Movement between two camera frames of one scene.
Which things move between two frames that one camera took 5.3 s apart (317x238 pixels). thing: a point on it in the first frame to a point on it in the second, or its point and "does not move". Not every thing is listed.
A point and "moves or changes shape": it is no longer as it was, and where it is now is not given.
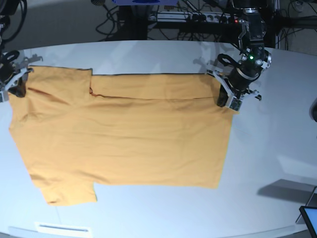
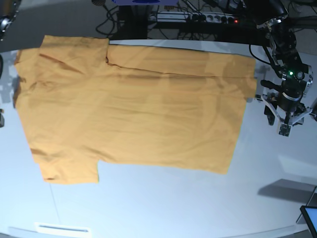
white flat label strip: [48, 227] does not move
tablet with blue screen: [309, 215] does not move
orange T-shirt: [73, 129] moves or changes shape
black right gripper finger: [223, 96] to [270, 115]
